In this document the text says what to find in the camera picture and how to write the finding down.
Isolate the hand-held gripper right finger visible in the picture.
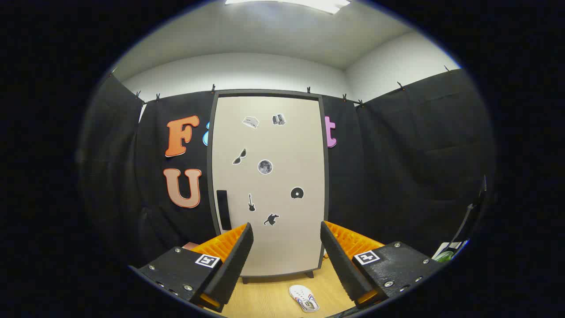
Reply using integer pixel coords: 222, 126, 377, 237
320, 220, 446, 310

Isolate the beige shoe cabinet door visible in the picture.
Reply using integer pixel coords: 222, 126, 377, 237
212, 96, 326, 278

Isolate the black monitor stand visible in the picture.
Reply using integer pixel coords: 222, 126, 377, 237
458, 174, 487, 248

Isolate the white shoe with striped sides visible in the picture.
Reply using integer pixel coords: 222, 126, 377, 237
289, 285, 320, 313

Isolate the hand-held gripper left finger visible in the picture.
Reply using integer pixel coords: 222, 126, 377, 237
129, 222, 255, 313

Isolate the black backdrop cloth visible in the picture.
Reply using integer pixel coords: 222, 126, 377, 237
77, 68, 495, 270

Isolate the white side table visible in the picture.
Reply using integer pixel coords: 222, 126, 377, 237
432, 241, 469, 263

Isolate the dark grey shoe cabinet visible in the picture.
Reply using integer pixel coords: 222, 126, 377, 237
207, 90, 331, 284

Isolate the ceiling light panel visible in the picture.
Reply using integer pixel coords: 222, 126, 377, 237
225, 0, 351, 15

